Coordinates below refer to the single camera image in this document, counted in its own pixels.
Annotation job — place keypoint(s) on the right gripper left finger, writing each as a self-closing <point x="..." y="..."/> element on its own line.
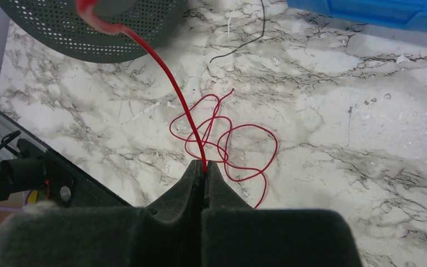
<point x="165" y="233"/>

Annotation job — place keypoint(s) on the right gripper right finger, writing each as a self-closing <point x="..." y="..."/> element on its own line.
<point x="235" y="234"/>

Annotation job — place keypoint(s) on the black round spool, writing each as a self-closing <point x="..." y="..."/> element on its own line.
<point x="57" y="25"/>

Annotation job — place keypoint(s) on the blue plastic bin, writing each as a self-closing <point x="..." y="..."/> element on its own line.
<point x="408" y="15"/>

